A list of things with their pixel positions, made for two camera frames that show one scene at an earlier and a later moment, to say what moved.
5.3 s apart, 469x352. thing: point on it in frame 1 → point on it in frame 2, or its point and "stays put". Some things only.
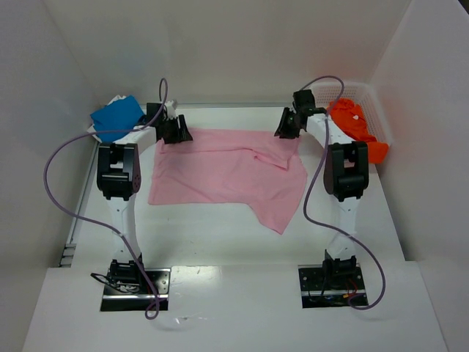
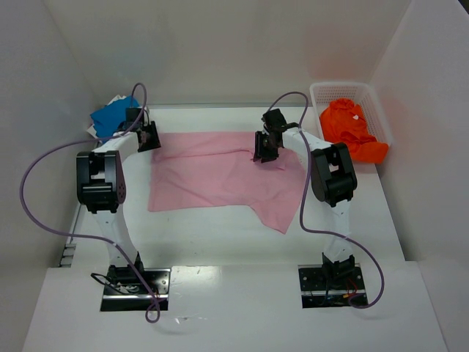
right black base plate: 316,292 stays put
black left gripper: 175,129 → 149,136
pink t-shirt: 265,171 stays put
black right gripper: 289,122 → 267,145
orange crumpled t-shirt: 349,116 stays put
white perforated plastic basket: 327,94 stays put
